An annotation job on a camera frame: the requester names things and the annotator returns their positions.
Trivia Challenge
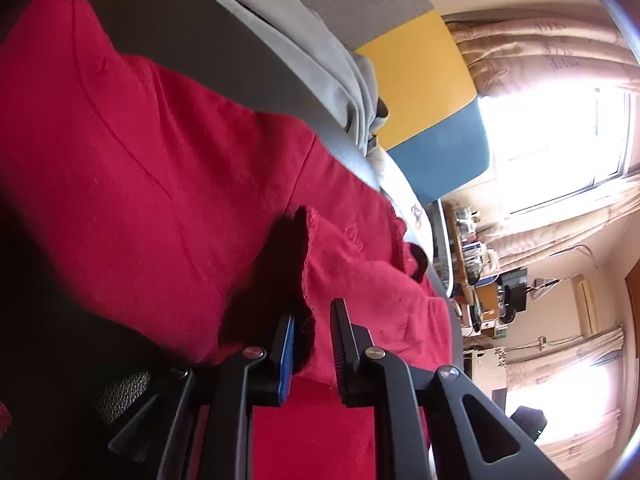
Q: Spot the black monitor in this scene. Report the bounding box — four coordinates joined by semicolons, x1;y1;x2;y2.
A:
500;269;529;312

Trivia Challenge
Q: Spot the beige air conditioner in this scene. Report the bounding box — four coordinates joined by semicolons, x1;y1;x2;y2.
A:
572;272;602;337

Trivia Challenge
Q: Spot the grey garment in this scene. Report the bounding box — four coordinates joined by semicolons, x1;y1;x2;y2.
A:
172;0;392;150

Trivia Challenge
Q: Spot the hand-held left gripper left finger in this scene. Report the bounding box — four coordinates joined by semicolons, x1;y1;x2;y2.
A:
107;312;297;480

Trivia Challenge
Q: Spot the red sweater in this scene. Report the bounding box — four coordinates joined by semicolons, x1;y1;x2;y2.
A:
0;0;463;480

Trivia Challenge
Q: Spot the patterned beige curtain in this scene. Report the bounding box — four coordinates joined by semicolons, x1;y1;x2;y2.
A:
444;17;640;102
504;326;627;457
487;174;640;272

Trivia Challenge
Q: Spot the large bright window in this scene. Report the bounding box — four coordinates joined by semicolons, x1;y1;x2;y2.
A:
477;84;637;217

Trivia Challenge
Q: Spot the cluster of jars and bottles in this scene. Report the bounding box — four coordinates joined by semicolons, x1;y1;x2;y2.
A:
452;204;501;281

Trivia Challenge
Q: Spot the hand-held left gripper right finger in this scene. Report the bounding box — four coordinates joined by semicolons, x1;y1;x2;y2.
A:
330;298;568;480

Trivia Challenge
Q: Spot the small side window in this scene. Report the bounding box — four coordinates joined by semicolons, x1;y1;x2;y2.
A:
505;360;622;447

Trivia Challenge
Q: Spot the white printed pillow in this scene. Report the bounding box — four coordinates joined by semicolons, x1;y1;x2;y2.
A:
369;146;442;272

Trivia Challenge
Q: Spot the grey yellow blue sofa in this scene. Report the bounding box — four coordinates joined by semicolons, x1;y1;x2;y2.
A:
270;0;494;297

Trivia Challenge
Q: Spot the white floral board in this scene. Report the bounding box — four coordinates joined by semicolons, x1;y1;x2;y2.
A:
462;346;507;387

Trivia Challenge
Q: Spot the wooden desk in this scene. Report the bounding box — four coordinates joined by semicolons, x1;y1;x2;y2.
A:
442;200;482;307

